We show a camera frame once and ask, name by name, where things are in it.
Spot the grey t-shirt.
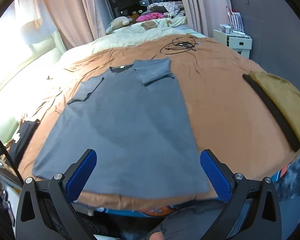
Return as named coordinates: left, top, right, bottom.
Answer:
left=32, top=58, right=209, bottom=199

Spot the floral clothes pile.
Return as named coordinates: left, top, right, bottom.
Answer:
left=147, top=1, right=185, bottom=18

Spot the right hand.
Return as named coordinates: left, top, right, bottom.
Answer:
left=149, top=232, right=165, bottom=240

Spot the orange bed blanket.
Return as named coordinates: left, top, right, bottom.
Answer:
left=19, top=34, right=297, bottom=211

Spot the black folded garment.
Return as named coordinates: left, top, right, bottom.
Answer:
left=242, top=74, right=300, bottom=152

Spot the mustard folded garment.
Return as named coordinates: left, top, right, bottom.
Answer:
left=248, top=72, right=300, bottom=141

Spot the white bedside drawer cabinet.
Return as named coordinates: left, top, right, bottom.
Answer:
left=213, top=30, right=253, bottom=59

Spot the striped gift bag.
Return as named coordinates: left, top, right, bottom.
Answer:
left=225, top=6, right=245, bottom=35

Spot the cream duvet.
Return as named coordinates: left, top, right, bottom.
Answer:
left=58, top=16, right=204, bottom=64

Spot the beige plush toy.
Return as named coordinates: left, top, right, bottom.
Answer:
left=106, top=16, right=133, bottom=35

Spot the pink curtain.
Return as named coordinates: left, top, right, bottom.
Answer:
left=44, top=0, right=113, bottom=49

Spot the brown bear pillow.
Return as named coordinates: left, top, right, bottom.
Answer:
left=141, top=21, right=157, bottom=31

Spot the pink garment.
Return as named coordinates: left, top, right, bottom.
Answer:
left=136, top=12, right=165, bottom=22

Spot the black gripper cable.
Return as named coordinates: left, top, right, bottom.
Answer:
left=0, top=125, right=24, bottom=185

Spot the black cable bundle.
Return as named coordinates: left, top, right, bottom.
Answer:
left=159, top=36, right=202, bottom=55

